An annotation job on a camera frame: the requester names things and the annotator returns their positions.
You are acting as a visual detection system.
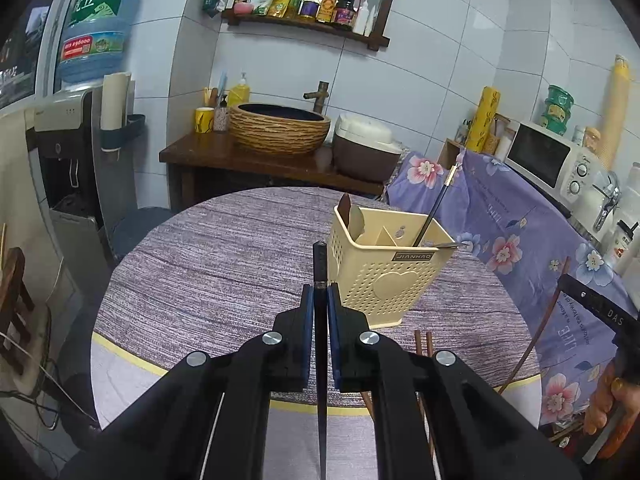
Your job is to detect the green instant noodle cups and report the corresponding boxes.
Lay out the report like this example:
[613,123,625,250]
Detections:
[539,84,574,136]

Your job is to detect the yellow mug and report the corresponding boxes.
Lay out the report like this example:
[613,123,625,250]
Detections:
[194,106,215,134]

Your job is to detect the dark black chopstick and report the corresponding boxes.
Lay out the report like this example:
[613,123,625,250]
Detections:
[312,242,329,480]

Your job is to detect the white microwave oven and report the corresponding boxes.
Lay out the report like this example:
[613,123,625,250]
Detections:
[504,122,603,209]

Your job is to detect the brown wooden chopstick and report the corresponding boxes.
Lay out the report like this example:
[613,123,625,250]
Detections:
[413,328,434,456]
[425,330,434,357]

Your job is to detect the person right hand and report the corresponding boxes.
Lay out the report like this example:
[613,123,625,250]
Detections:
[584,361,640,458]

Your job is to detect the milk tea cup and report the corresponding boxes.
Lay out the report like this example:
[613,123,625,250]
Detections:
[604,220,639,275]

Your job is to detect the blue water jug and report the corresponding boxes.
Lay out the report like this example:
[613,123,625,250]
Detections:
[56,0,140,84]

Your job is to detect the yellow soap bottle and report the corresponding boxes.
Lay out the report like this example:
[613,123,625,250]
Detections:
[227,73,250,107]

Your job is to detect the reddish brown chopstick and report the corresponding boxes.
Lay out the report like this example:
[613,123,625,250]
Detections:
[361,391,374,419]
[498,282,561,394]

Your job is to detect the woven basket sink basin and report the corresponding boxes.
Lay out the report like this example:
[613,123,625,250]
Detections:
[229,103,331,156]

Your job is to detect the purple floral cloth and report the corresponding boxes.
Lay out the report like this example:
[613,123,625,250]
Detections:
[387,151,637,425]

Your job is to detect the dark wooden counter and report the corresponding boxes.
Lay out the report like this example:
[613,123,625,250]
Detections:
[158,133,383,211]

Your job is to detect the white kettle chrome handle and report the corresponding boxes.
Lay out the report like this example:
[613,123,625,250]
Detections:
[572,171,622,243]

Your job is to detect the black chopstick yellow band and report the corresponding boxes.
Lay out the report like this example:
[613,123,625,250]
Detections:
[412,164,459,247]

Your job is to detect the yellow roll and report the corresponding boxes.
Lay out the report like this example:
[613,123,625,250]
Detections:
[465,87,501,153]

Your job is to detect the stack of paper cups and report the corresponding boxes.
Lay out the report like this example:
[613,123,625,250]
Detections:
[599,54,630,170]

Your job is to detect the water dispenser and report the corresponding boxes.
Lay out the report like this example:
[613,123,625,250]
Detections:
[27,86,151,261]

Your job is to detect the cream plastic utensil holder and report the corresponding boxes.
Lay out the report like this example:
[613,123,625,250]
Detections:
[328,207,457,328]

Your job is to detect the white brown rice cooker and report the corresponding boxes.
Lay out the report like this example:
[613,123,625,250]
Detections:
[332,113,404,183]

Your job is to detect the wooden faucet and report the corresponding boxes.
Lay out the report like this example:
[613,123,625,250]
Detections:
[303,81,329,115]

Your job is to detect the dark soy sauce bottle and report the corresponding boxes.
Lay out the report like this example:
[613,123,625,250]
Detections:
[332,0,361,30]

